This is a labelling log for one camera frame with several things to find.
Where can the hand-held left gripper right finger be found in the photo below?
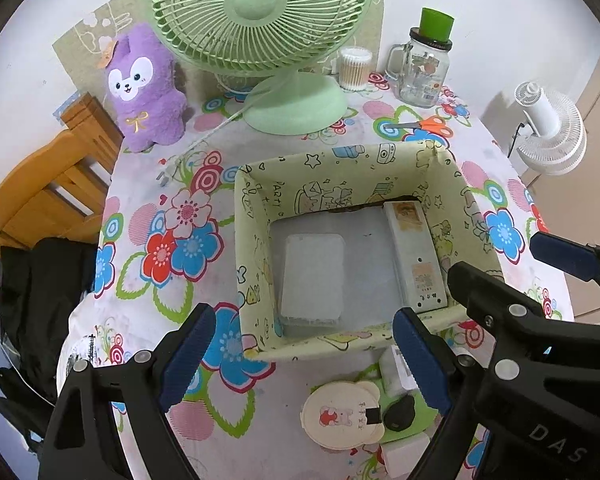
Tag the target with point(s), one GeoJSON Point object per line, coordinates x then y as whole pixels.
{"type": "Point", "coordinates": [422, 360]}

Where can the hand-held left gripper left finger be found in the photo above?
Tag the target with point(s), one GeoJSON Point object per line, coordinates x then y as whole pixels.
{"type": "Point", "coordinates": [187, 355]}

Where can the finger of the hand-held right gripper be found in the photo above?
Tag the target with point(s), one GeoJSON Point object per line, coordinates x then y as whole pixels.
{"type": "Point", "coordinates": [485, 295]}
{"type": "Point", "coordinates": [565, 256]}

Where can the white labelled plug adaptor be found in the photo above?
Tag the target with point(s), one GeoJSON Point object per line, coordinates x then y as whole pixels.
{"type": "Point", "coordinates": [392, 375]}

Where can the small black oval item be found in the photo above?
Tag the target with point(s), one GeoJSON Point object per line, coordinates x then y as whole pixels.
{"type": "Point", "coordinates": [399, 412]}

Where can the white charger block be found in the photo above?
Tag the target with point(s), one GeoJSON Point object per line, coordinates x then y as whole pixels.
{"type": "Point", "coordinates": [405, 455]}

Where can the round beige bear mirror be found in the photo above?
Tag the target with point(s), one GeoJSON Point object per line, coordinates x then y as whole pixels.
{"type": "Point", "coordinates": [330, 430]}

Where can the yellow printed storage box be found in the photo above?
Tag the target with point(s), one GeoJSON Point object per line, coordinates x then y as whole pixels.
{"type": "Point", "coordinates": [260, 220]}

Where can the green pad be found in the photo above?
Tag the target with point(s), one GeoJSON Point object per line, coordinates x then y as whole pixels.
{"type": "Point", "coordinates": [422, 427]}

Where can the floral tablecloth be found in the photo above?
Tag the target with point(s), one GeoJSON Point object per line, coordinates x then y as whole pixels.
{"type": "Point", "coordinates": [180, 270]}

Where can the white standing fan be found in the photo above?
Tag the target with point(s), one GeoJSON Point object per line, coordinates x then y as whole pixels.
{"type": "Point", "coordinates": [555, 130]}

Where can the white rectangular flat case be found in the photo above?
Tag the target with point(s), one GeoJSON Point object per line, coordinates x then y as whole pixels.
{"type": "Point", "coordinates": [310, 275]}

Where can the black bag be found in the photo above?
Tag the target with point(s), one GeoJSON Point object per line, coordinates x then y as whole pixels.
{"type": "Point", "coordinates": [35, 300]}

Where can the glass mug with green lid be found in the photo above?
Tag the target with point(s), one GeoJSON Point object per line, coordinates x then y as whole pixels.
{"type": "Point", "coordinates": [422, 75]}

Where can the wooden chair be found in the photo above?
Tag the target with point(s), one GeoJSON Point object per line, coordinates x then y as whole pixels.
{"type": "Point", "coordinates": [25, 185]}

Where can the purple plush toy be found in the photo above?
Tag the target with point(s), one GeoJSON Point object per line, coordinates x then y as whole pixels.
{"type": "Point", "coordinates": [145, 110]}

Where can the cotton swab jar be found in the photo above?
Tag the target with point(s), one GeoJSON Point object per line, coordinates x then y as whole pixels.
{"type": "Point", "coordinates": [355, 70]}

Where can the green desk fan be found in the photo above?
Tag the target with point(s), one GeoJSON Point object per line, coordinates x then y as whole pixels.
{"type": "Point", "coordinates": [260, 5]}

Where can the beige printed wall cloth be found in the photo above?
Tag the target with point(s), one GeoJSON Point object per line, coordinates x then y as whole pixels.
{"type": "Point", "coordinates": [80, 40]}

